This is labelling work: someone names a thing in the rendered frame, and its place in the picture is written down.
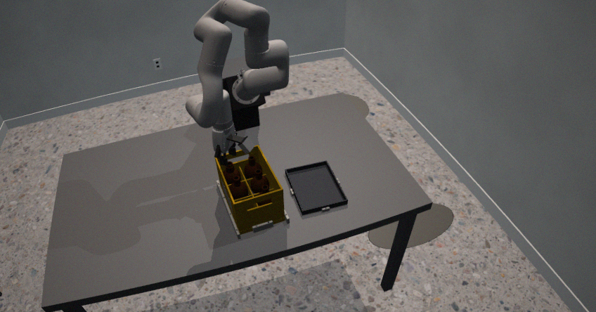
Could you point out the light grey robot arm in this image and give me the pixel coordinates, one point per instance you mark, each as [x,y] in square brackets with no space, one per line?
[269,61]

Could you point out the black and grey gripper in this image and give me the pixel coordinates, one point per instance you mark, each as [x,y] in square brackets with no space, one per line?
[220,144]

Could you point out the yellow translucent crate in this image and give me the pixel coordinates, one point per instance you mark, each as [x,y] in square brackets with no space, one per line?
[245,210]

